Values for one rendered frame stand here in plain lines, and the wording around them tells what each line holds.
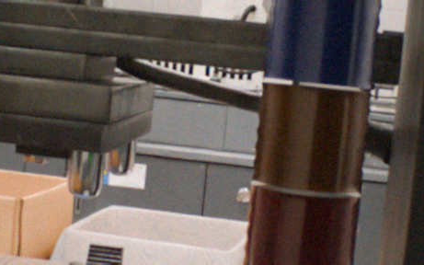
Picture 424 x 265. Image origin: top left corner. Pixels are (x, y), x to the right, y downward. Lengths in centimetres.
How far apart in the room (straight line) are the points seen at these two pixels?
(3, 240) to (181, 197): 234
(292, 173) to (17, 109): 24
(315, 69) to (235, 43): 23
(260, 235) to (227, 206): 477
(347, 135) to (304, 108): 2
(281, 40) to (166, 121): 479
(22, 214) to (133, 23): 236
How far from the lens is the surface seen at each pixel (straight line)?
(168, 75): 69
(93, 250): 90
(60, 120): 55
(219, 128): 510
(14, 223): 291
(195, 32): 57
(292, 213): 34
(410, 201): 55
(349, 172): 35
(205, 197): 513
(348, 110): 34
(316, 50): 34
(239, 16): 568
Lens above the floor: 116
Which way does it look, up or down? 3 degrees down
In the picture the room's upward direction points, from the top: 6 degrees clockwise
